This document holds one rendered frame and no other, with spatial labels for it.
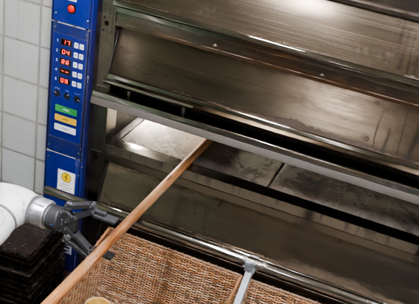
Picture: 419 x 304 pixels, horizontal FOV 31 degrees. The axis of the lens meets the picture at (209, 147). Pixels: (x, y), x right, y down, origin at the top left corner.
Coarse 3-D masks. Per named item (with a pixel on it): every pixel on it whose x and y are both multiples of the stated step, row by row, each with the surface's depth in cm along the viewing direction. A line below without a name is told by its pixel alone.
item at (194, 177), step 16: (112, 144) 275; (128, 144) 276; (128, 160) 274; (144, 160) 271; (160, 160) 269; (176, 160) 271; (192, 176) 266; (208, 176) 264; (224, 176) 265; (240, 192) 261; (256, 192) 259; (272, 192) 260; (288, 208) 256; (304, 208) 254; (320, 208) 256; (336, 224) 252; (352, 224) 250; (368, 224) 251; (384, 240) 248; (400, 240) 245; (416, 240) 246
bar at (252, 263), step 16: (48, 192) 244; (64, 192) 243; (112, 208) 239; (144, 224) 234; (176, 240) 232; (192, 240) 230; (224, 256) 227; (240, 256) 226; (272, 272) 223; (288, 272) 222; (240, 288) 224; (320, 288) 219; (336, 288) 218
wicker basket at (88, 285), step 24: (120, 240) 284; (144, 240) 281; (96, 264) 284; (120, 264) 286; (144, 264) 282; (168, 264) 280; (192, 264) 276; (72, 288) 269; (96, 288) 291; (120, 288) 287; (168, 288) 281; (192, 288) 278; (216, 288) 275
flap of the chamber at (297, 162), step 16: (128, 112) 248; (144, 112) 246; (176, 112) 255; (192, 112) 259; (176, 128) 243; (192, 128) 241; (224, 128) 248; (240, 128) 252; (224, 144) 239; (240, 144) 237; (288, 144) 247; (288, 160) 233; (336, 160) 240; (352, 160) 245; (336, 176) 229; (352, 176) 227; (384, 176) 234; (400, 176) 239; (384, 192) 225; (400, 192) 223
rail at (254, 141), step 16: (96, 96) 250; (112, 96) 249; (160, 112) 244; (208, 128) 239; (256, 144) 235; (272, 144) 234; (304, 160) 231; (320, 160) 229; (368, 176) 225; (416, 192) 222
